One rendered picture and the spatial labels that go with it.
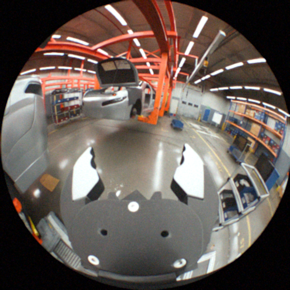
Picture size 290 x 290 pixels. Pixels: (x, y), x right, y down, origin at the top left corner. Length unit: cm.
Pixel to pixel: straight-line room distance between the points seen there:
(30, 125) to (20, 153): 25
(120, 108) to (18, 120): 183
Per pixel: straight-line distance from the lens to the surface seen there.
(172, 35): 283
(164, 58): 314
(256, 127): 1024
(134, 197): 105
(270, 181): 530
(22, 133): 95
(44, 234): 159
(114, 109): 200
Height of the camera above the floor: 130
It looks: 30 degrees down
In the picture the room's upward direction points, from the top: 9 degrees clockwise
